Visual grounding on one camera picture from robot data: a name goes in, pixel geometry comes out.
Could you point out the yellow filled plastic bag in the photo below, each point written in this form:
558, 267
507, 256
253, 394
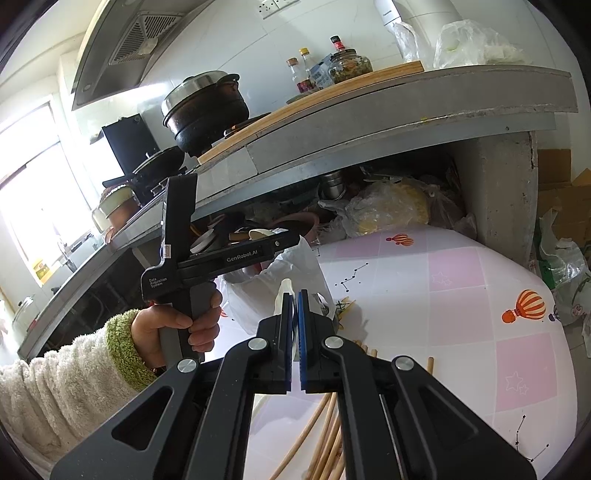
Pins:
392, 207

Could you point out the long wooden cutting board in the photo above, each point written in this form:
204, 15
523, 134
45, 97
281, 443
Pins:
314, 104

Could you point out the white wall outlet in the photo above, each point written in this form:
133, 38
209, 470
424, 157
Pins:
276, 7

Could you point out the large clear plastic bag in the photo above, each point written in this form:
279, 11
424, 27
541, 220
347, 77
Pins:
475, 46

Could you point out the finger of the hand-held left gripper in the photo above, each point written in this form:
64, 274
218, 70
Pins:
240, 258

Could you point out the blue seasoning packet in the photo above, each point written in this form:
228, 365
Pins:
322, 71

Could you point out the black wok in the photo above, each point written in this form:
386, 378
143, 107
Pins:
157, 166

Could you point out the reddish plastic basin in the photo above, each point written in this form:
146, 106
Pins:
300, 224

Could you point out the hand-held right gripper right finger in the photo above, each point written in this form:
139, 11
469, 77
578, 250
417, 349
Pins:
304, 341

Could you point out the person's left hand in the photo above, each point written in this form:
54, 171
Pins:
150, 327

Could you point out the black stove panel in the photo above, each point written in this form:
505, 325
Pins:
129, 143

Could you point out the white wall appliance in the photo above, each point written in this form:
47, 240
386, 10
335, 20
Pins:
415, 18

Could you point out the small clear bottle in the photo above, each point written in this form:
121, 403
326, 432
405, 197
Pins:
294, 74

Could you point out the red cap dark bottle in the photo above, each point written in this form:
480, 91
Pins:
338, 44

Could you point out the steel range hood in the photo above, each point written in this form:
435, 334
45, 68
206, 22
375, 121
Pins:
134, 41

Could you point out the copper pot with lid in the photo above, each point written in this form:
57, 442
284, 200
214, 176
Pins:
115, 207

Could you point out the concrete counter support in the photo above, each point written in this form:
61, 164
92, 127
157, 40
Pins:
503, 198

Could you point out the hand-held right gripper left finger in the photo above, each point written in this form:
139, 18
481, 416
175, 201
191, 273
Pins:
288, 341

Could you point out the small steel pot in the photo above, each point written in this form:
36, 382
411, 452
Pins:
332, 187

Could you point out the yellow cap bottle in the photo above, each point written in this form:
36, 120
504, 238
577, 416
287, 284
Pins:
307, 67

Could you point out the small clear plastic bag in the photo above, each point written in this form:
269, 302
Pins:
408, 44

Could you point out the brown cardboard box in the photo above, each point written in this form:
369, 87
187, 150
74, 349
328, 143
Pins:
563, 184

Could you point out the black pot with steel lid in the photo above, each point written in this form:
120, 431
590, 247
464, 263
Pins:
207, 110

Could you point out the dark kitchen knife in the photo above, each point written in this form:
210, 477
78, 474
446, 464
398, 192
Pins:
247, 125

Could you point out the grey kitchen counter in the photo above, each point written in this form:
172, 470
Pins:
369, 124

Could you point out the bright kitchen window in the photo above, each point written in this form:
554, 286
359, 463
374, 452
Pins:
41, 194

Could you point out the metal sink faucet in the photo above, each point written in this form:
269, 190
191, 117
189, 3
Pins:
69, 256

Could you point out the translucent white plastic bag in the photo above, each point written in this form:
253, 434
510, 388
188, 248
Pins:
295, 267

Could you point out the white bowl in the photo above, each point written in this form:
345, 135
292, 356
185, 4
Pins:
205, 240

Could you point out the crumpled plastic bags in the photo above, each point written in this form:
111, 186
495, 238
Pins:
563, 272

